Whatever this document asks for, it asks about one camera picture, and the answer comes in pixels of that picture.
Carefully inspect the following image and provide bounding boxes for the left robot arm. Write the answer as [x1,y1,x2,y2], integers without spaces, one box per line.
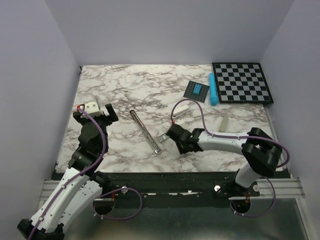
[17,98,119,240]

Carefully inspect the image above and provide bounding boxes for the blue lego brick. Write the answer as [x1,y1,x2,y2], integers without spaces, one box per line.
[192,84,202,95]

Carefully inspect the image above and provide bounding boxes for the white stapler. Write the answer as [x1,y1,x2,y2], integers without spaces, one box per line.
[172,104,189,119]

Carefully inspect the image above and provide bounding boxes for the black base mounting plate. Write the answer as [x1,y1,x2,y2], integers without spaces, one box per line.
[51,171,261,210]

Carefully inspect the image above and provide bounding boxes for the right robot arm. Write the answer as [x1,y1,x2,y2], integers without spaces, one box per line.
[166,124,283,196]

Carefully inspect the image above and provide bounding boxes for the aluminium rail frame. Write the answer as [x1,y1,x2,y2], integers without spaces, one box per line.
[27,177,311,240]

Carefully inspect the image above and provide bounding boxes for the blue toy microphone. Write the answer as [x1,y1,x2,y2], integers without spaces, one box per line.
[208,73,219,106]

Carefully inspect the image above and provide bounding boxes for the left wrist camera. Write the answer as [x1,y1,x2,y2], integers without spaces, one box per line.
[83,98,103,117]

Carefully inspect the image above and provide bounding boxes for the dark grey lego baseplate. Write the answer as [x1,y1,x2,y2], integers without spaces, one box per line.
[183,80,210,103]

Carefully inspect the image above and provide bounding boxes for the staple tray with staples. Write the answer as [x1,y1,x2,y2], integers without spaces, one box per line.
[157,134,169,143]

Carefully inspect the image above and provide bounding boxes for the black white chessboard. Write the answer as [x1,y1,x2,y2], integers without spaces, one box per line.
[212,62,274,105]

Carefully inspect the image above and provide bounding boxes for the black metal stapler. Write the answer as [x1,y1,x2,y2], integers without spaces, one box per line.
[129,110,162,155]

